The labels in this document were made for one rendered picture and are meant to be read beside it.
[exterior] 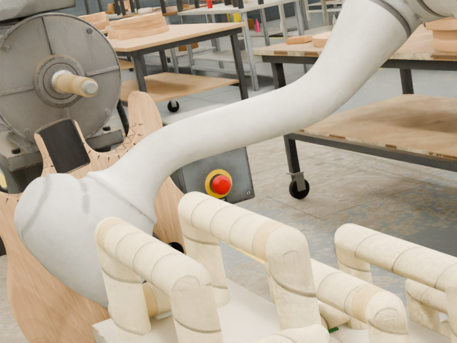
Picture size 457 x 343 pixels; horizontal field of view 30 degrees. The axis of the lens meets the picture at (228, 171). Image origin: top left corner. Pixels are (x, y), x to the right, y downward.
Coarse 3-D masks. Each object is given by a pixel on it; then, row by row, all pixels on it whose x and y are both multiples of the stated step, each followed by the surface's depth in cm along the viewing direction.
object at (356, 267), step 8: (336, 248) 87; (344, 256) 86; (344, 264) 86; (352, 264) 86; (360, 264) 86; (368, 264) 87; (344, 272) 87; (352, 272) 86; (360, 272) 86; (368, 272) 87; (368, 280) 87; (352, 320) 88; (352, 328) 88; (360, 328) 88
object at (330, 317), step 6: (318, 300) 88; (318, 306) 87; (324, 306) 87; (330, 306) 87; (324, 312) 87; (330, 312) 87; (336, 312) 87; (342, 312) 87; (324, 318) 86; (330, 318) 87; (336, 318) 87; (342, 318) 87; (348, 318) 88; (324, 324) 87; (330, 324) 87; (336, 324) 87
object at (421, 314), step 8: (408, 296) 92; (408, 304) 92; (416, 304) 91; (408, 312) 93; (416, 312) 91; (424, 312) 91; (432, 312) 91; (416, 320) 92; (424, 320) 91; (432, 320) 91; (432, 328) 92; (440, 328) 93
